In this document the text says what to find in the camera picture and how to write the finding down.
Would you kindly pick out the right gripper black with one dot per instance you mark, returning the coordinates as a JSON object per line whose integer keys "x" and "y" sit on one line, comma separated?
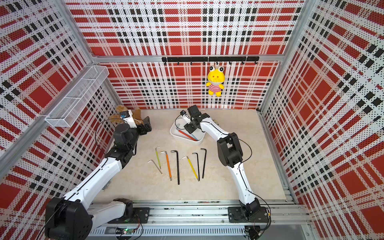
{"x": 188, "y": 128}

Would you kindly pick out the silver hex key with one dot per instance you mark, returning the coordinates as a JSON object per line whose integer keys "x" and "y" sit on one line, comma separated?
{"x": 156, "y": 166}

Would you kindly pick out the white wire mesh shelf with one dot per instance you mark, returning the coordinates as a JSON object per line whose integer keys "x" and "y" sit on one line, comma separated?
{"x": 67, "y": 111}

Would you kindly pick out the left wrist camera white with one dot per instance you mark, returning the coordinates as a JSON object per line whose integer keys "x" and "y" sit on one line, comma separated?
{"x": 127, "y": 117}

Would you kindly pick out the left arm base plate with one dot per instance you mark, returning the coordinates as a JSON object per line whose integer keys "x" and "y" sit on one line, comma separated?
{"x": 135, "y": 214}

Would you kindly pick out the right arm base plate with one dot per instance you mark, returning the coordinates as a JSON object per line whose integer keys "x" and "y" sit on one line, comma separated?
{"x": 240, "y": 215}

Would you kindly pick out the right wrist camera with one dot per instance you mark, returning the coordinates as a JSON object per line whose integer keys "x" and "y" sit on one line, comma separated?
{"x": 184, "y": 115}

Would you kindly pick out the green handled hex key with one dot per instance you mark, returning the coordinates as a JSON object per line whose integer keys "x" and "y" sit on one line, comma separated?
{"x": 158, "y": 159}

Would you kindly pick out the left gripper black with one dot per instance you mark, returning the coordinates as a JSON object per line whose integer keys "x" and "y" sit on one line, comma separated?
{"x": 147, "y": 125}

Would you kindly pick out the black hook rail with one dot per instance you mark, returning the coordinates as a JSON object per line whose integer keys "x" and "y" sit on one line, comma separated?
{"x": 209, "y": 59}

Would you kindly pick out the yellow handled hex key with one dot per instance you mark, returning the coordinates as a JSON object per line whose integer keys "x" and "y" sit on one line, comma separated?
{"x": 192, "y": 167}

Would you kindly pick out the brown teddy bear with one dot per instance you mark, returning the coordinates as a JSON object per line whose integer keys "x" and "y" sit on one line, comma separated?
{"x": 116, "y": 118}

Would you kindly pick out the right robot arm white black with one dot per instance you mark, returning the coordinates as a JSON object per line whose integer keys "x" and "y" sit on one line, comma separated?
{"x": 230, "y": 154}

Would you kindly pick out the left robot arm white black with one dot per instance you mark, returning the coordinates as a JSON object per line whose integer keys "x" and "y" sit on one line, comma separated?
{"x": 69, "y": 217}

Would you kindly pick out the red handled hex key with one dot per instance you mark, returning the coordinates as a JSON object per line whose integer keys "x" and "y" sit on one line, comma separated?
{"x": 183, "y": 133}

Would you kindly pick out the aluminium front rail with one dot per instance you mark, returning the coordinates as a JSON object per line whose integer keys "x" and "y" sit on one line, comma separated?
{"x": 209, "y": 220}

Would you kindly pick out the orange handled hex key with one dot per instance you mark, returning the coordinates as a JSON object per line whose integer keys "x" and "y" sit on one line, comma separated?
{"x": 168, "y": 164}

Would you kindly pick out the long black hex key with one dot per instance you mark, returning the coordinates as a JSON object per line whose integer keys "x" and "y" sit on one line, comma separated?
{"x": 178, "y": 166}

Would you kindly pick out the yellow frog plush toy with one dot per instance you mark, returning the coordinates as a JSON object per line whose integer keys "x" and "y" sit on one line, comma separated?
{"x": 216, "y": 78}

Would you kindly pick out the white plastic storage box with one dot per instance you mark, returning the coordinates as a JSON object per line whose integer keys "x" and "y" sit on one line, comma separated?
{"x": 178, "y": 136}

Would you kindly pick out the thin black hex key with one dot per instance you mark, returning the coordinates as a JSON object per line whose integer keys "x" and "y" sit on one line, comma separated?
{"x": 197, "y": 157}

